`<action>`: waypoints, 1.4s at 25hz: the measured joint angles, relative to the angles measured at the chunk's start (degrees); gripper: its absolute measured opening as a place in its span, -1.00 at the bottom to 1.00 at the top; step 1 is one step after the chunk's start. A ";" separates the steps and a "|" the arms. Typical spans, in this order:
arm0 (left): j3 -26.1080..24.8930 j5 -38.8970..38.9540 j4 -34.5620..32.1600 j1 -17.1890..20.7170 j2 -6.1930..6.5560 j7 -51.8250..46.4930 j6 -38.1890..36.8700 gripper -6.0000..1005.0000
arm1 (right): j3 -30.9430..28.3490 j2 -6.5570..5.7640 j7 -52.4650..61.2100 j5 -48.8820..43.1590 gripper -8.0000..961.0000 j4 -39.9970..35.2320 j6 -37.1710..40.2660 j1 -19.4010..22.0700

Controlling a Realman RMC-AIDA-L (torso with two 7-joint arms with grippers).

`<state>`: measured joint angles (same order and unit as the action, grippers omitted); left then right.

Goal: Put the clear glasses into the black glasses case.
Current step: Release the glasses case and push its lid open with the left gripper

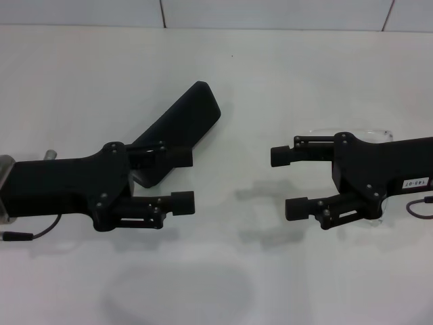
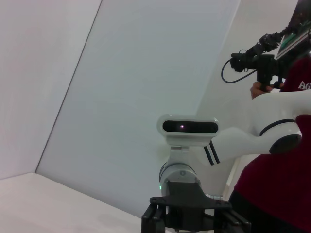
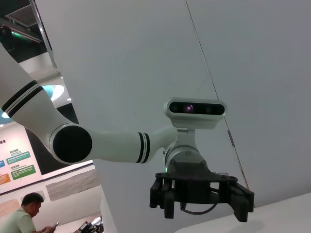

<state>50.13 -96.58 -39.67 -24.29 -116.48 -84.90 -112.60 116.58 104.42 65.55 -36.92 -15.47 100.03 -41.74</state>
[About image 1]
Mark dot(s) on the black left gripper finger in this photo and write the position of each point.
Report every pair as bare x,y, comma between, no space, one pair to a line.
176,157

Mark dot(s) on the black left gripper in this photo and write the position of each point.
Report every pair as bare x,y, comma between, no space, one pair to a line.
67,183

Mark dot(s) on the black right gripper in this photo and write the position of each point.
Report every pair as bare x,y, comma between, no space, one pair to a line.
372,166

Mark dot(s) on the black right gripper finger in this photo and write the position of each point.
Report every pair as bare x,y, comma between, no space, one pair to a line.
184,203

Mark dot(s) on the black glasses case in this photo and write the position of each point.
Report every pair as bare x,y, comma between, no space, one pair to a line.
189,111

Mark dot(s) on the clear plastic glasses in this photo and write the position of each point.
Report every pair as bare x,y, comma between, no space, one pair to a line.
384,133

